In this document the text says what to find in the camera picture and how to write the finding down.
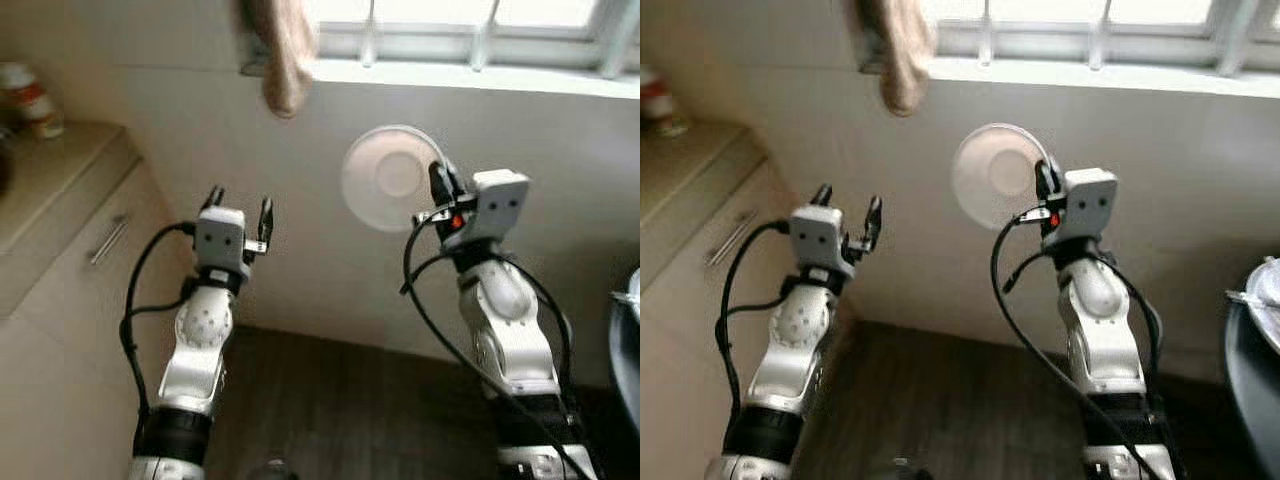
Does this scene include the red white jar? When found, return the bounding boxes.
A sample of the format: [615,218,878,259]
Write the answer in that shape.
[0,62,63,139]
[640,65,691,138]

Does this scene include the steel bar cabinet handle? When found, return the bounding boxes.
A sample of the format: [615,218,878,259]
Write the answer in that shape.
[705,210,758,267]
[88,213,131,266]

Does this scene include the black loose plug cable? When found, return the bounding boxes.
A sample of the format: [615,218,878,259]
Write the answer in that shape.
[1002,248,1061,295]
[398,250,466,296]

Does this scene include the beige hanging towel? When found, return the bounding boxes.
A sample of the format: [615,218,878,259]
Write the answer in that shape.
[240,0,319,119]
[855,0,936,117]

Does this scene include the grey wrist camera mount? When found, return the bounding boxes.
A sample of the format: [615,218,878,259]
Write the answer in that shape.
[462,170,531,249]
[193,205,251,283]
[790,205,851,281]
[1060,168,1121,246]

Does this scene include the white window frame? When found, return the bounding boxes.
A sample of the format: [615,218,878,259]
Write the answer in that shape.
[925,0,1280,79]
[300,0,641,79]

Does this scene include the dark round table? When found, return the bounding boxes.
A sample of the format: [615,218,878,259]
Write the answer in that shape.
[608,292,641,433]
[1225,295,1280,453]

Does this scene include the white cabinet door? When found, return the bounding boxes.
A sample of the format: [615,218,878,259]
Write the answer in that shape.
[0,165,201,480]
[640,160,831,480]

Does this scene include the white round plate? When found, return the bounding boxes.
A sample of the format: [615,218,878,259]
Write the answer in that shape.
[951,122,1056,233]
[340,124,448,235]

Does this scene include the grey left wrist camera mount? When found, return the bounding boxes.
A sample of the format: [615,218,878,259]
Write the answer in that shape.
[790,205,851,281]
[193,205,251,283]

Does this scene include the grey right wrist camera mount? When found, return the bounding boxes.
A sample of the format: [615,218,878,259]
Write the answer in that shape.
[462,170,531,249]
[1060,168,1121,246]

